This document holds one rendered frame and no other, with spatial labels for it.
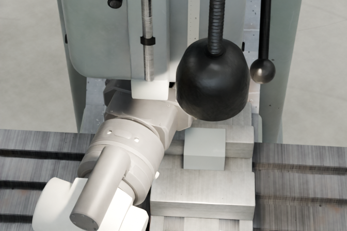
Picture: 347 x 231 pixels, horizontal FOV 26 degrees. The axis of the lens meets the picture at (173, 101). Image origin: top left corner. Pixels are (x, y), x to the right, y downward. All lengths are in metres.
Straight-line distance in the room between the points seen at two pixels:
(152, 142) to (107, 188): 0.11
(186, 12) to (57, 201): 0.25
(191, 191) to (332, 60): 1.76
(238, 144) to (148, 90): 0.35
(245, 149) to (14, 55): 1.75
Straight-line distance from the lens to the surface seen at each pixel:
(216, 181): 1.10
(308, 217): 1.21
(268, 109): 1.61
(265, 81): 0.85
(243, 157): 1.17
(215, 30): 0.67
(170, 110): 0.94
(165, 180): 1.10
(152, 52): 0.78
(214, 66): 0.69
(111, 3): 0.73
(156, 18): 0.75
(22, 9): 2.98
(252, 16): 1.36
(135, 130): 0.89
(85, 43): 0.84
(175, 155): 1.17
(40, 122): 2.58
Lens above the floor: 1.97
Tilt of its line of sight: 49 degrees down
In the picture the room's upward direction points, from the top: straight up
